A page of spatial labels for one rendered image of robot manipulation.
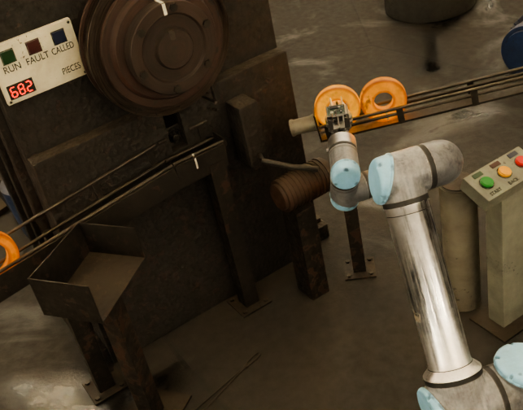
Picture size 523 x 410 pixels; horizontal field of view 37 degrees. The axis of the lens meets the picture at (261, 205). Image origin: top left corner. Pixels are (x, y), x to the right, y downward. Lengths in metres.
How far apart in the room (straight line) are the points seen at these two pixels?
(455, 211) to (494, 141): 1.23
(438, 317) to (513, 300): 0.80
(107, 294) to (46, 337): 0.95
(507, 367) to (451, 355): 0.15
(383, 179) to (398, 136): 1.98
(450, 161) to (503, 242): 0.64
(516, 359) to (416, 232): 0.42
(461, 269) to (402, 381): 0.43
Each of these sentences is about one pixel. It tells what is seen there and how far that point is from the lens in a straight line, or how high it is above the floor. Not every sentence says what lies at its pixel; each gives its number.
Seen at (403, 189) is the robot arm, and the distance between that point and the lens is 1.91.
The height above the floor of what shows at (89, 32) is 1.23.
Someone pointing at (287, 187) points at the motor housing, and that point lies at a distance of 2.66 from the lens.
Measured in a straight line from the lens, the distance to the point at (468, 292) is 2.80.
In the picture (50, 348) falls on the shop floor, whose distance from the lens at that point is 3.15.
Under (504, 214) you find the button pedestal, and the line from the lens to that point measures 2.49.
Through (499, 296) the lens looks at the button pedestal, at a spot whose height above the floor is 0.14.
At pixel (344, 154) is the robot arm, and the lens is 2.40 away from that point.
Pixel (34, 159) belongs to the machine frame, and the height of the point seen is 0.87.
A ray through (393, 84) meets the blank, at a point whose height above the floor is 0.78.
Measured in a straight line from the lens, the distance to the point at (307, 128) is 2.67.
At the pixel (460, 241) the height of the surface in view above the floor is 0.32.
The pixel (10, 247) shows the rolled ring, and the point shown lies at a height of 0.69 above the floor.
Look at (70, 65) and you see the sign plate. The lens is 2.46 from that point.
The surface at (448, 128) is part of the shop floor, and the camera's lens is 3.90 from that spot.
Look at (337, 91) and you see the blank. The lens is 2.63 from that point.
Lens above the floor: 1.96
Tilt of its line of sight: 34 degrees down
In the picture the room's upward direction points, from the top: 13 degrees counter-clockwise
